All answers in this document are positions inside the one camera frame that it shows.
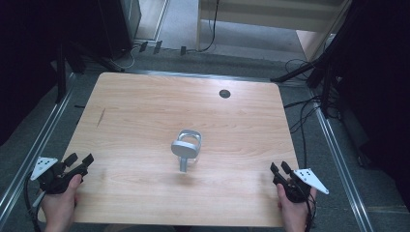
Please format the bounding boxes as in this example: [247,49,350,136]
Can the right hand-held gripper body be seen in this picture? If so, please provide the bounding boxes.
[272,167,330,204]

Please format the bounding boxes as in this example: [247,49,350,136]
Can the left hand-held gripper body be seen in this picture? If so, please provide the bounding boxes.
[30,156,89,195]

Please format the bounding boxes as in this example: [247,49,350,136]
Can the person's left hand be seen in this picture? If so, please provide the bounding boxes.
[41,173,83,232]

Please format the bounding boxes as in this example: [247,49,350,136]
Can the person's right hand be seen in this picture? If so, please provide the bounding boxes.
[276,183,318,232]

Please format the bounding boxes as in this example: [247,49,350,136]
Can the black metal stand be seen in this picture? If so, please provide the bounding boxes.
[55,38,125,104]
[270,47,339,119]

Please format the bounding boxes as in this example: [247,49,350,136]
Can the dark curtain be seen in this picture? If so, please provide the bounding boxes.
[0,0,107,147]
[328,0,410,211]

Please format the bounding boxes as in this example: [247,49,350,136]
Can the black cabinet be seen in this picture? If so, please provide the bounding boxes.
[95,0,143,60]

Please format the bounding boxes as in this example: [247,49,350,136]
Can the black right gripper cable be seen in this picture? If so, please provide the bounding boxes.
[299,180,318,232]

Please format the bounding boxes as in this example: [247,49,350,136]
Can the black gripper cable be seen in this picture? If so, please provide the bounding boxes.
[299,180,318,232]
[23,173,44,232]

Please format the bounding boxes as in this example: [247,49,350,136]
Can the aluminium floor rail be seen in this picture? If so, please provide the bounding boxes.
[0,72,77,220]
[311,103,375,232]

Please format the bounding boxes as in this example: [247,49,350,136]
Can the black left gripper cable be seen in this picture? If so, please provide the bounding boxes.
[23,173,44,232]

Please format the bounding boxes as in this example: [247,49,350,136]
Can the black floor cable bundle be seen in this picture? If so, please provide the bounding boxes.
[282,57,343,162]

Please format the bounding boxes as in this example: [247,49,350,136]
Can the white floor cable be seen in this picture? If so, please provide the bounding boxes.
[109,43,140,71]

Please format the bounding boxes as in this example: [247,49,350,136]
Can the black hanging cable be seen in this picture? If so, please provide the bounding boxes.
[187,0,220,54]

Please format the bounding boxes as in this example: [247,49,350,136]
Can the white wooden shelf frame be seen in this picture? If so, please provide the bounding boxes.
[195,0,353,62]

